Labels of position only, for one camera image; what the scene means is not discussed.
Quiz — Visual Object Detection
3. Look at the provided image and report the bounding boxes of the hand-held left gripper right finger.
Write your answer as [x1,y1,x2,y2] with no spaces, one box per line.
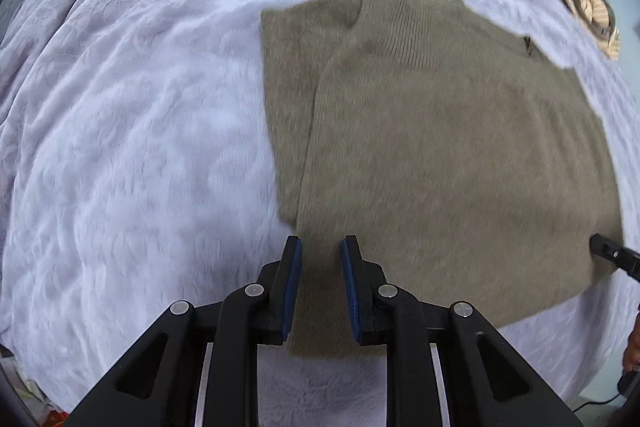
[341,235,583,427]

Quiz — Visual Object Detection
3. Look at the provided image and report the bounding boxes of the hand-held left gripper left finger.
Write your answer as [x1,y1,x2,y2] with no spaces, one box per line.
[65,235,303,427]

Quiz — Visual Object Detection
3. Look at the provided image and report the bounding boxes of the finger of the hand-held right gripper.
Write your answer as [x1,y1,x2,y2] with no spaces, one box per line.
[590,234,640,283]

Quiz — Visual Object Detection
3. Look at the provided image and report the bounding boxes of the olive brown knit sweater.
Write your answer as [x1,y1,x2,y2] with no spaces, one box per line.
[260,0,623,360]

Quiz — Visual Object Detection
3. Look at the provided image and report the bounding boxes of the person's right hand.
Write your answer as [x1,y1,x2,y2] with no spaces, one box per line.
[622,312,640,373]

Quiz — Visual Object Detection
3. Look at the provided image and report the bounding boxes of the beige striped garment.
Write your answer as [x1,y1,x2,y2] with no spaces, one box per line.
[537,0,621,60]

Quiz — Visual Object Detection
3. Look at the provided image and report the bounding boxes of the white and orange clutter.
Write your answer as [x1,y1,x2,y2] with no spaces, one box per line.
[0,342,71,427]

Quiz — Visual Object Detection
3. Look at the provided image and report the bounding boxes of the black cable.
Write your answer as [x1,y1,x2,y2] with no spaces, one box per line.
[571,369,640,413]

